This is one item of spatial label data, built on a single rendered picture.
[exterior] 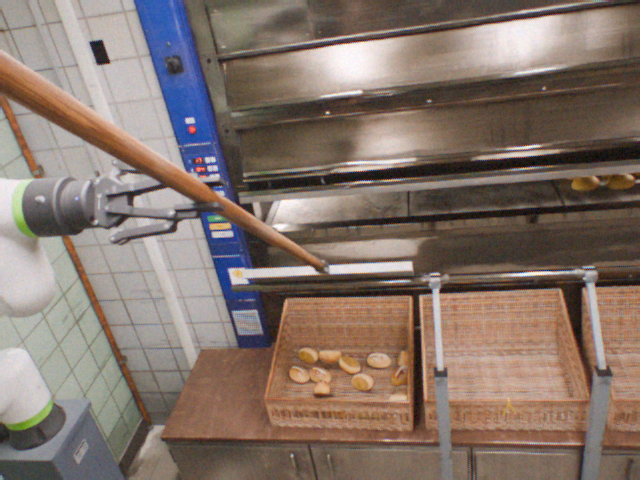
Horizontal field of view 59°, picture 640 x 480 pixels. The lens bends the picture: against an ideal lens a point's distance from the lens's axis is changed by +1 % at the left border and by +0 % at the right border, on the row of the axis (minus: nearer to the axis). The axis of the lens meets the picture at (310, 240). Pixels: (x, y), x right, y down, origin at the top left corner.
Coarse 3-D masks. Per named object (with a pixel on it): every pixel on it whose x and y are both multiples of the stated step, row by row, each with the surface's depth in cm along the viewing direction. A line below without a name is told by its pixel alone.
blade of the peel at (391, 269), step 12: (348, 264) 177; (360, 264) 176; (372, 264) 175; (384, 264) 175; (396, 264) 174; (408, 264) 173; (252, 276) 183; (264, 276) 182; (276, 276) 181; (288, 276) 182; (300, 276) 182; (312, 276) 183; (324, 276) 184; (336, 276) 185; (348, 276) 186; (360, 276) 187; (372, 276) 188; (384, 276) 189; (396, 276) 190
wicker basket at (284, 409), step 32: (288, 320) 246; (320, 320) 245; (352, 320) 241; (384, 320) 238; (288, 352) 243; (352, 352) 245; (384, 352) 242; (288, 384) 237; (384, 384) 228; (288, 416) 216; (320, 416) 219; (352, 416) 216; (384, 416) 206
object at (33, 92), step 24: (0, 72) 42; (24, 72) 44; (24, 96) 45; (48, 96) 47; (48, 120) 50; (72, 120) 51; (96, 120) 54; (96, 144) 56; (120, 144) 58; (144, 168) 64; (168, 168) 68; (192, 192) 76; (216, 192) 85; (240, 216) 95; (264, 240) 115; (288, 240) 127; (312, 264) 156
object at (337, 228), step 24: (408, 216) 224; (432, 216) 220; (456, 216) 217; (480, 216) 214; (504, 216) 211; (528, 216) 210; (552, 216) 208; (576, 216) 207; (600, 216) 205; (624, 216) 204
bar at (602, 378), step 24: (240, 288) 201; (264, 288) 199; (288, 288) 198; (312, 288) 196; (432, 288) 187; (600, 336) 172; (600, 360) 170; (600, 384) 170; (600, 408) 175; (600, 432) 180; (600, 456) 186
